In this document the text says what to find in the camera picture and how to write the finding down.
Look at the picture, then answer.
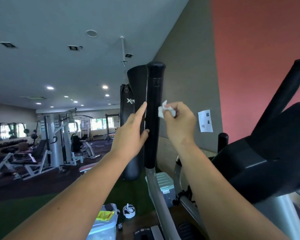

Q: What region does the person's left forearm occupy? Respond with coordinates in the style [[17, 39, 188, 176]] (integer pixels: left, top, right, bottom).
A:
[[2, 151, 135, 240]]

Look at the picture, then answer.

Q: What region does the white ceiling mount with chain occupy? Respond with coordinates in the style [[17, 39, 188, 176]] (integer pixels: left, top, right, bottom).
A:
[[120, 36, 129, 85]]

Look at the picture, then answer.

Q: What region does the black round machine base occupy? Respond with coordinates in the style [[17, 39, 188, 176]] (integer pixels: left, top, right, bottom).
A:
[[133, 227, 153, 240]]

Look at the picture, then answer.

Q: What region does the white weight bench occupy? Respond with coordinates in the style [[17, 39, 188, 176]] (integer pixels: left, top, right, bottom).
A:
[[0, 140, 65, 181]]

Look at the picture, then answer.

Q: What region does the group of round ceiling lights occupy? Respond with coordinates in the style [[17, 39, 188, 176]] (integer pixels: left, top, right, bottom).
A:
[[35, 85, 110, 107]]

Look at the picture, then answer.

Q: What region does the person's left hand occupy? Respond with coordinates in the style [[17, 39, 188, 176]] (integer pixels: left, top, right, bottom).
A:
[[111, 101, 150, 160]]

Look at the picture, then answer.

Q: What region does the person's right forearm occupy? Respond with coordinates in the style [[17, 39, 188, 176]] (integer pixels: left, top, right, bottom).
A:
[[174, 138, 290, 240]]

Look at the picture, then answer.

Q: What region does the black elliptical pedal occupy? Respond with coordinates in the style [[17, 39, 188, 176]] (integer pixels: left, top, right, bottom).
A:
[[177, 222, 204, 240]]

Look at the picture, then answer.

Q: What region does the white cleaning wipe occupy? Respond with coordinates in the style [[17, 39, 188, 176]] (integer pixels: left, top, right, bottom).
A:
[[158, 100, 176, 119]]

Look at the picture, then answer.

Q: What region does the black elliptical console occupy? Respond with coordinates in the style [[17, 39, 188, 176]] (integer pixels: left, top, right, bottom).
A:
[[211, 100, 300, 204]]

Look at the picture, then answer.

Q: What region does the clear storage box white lid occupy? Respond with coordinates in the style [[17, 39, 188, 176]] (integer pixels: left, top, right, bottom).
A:
[[145, 172, 176, 209]]

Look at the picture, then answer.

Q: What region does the white roll with cable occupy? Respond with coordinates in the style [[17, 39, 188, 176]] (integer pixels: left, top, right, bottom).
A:
[[122, 203, 136, 219]]

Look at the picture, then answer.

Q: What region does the red padded bench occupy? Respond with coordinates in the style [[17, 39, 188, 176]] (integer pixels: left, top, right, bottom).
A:
[[79, 162, 99, 174]]

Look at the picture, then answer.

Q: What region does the grey multi-gym machine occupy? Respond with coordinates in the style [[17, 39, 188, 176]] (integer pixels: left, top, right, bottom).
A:
[[39, 108, 102, 168]]

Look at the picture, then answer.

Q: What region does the short black fixed handle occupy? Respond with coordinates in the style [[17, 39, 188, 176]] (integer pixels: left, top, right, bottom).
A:
[[217, 132, 229, 154]]

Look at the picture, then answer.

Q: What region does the black hanging punching bag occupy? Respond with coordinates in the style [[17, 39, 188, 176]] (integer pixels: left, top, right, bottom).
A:
[[119, 83, 147, 181]]

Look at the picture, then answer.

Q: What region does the grey elliptical machine frame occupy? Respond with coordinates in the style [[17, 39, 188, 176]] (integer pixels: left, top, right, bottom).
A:
[[173, 160, 300, 240]]

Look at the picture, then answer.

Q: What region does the tall black punching bag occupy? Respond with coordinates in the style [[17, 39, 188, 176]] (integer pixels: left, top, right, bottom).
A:
[[127, 64, 148, 104]]

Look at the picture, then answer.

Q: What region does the black foam elliptical handlebar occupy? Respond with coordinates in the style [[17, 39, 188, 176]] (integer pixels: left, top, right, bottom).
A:
[[143, 61, 182, 240], [252, 58, 300, 134]]

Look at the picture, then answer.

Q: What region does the clear bag with yellow label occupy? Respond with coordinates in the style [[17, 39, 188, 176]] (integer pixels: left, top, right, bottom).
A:
[[86, 203, 120, 240]]

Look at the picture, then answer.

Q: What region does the white paper sheet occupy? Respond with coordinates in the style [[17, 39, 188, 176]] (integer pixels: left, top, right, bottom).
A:
[[198, 109, 214, 133]]

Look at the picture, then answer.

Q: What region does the dumbbell rack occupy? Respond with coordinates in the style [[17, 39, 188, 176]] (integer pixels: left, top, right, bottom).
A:
[[0, 138, 28, 154]]

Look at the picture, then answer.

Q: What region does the black power rack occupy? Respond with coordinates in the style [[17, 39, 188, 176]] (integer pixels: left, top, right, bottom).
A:
[[104, 113, 120, 142]]

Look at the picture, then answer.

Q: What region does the person's right hand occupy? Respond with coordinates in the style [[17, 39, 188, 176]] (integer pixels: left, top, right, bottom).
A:
[[163, 101, 197, 149]]

